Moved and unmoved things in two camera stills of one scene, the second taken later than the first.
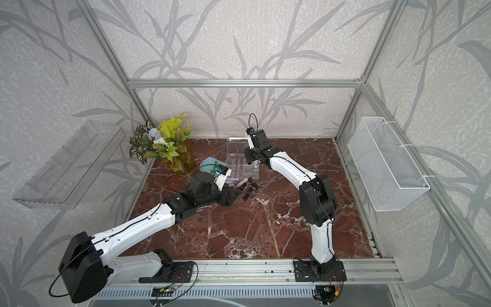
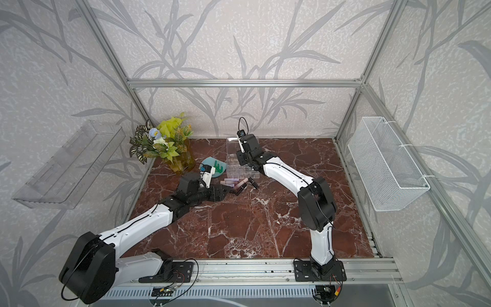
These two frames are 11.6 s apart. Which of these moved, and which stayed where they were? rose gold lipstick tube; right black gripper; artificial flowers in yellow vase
Moved: right black gripper
Stayed: rose gold lipstick tube; artificial flowers in yellow vase
